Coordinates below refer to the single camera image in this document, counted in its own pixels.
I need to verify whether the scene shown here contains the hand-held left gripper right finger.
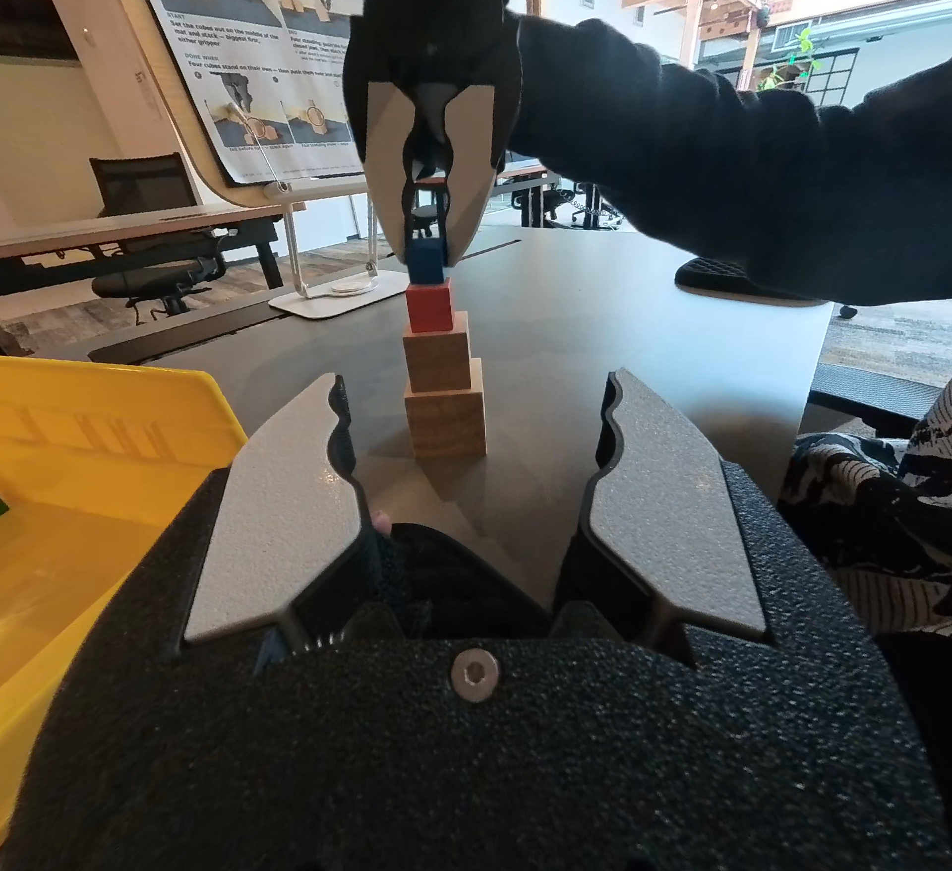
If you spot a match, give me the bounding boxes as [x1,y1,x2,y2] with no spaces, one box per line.
[554,370,770,644]

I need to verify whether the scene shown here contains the long wooden office table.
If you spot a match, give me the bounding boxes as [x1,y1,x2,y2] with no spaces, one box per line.
[0,202,287,298]

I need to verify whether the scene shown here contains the person's right forearm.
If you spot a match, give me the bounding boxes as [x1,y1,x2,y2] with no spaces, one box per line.
[512,13,952,310]

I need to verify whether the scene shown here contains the printed instruction sheet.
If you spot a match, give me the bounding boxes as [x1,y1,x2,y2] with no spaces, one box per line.
[119,0,371,186]

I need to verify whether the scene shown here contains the white instruction sheet stand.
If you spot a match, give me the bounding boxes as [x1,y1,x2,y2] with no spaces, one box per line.
[111,0,376,211]

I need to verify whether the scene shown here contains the person's printed shirt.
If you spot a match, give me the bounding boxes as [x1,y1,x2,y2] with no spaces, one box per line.
[780,377,952,637]

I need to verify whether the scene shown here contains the tiny blue cube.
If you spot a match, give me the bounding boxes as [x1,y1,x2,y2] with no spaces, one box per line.
[408,235,449,287]

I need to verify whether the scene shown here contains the black office chair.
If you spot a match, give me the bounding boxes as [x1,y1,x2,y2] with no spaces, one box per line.
[804,361,941,443]
[88,153,229,324]

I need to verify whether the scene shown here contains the medium wooden cube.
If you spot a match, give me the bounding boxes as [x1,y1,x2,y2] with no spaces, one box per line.
[402,311,474,394]

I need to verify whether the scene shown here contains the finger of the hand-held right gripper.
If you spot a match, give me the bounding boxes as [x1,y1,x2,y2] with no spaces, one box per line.
[438,81,501,266]
[363,80,435,266]

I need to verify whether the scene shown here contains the small red cube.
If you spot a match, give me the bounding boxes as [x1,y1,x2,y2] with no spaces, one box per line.
[405,281,456,336]

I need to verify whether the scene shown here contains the black wrist rest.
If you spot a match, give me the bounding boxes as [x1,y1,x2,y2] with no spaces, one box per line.
[673,255,833,308]

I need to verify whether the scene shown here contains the yellow plastic bin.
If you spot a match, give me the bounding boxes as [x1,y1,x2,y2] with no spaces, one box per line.
[0,354,249,835]

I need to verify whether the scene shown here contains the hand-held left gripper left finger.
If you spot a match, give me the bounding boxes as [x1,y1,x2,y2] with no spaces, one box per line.
[182,373,403,649]

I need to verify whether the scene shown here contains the black cable slot lid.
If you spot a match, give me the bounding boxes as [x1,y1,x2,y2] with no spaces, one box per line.
[88,297,293,368]

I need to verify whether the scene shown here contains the large wooden cube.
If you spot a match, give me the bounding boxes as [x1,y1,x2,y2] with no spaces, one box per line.
[402,357,489,463]

